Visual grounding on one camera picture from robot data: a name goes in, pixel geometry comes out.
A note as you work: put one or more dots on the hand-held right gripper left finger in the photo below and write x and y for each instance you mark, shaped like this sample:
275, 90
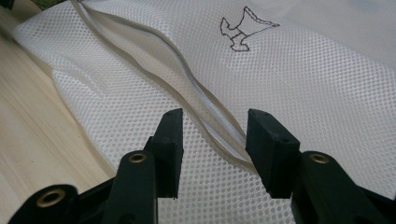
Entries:
166, 155

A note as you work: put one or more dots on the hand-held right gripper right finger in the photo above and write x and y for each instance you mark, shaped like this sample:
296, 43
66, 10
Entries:
271, 155

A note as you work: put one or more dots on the white mesh laundry bag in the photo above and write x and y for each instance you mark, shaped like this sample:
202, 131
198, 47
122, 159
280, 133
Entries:
280, 93

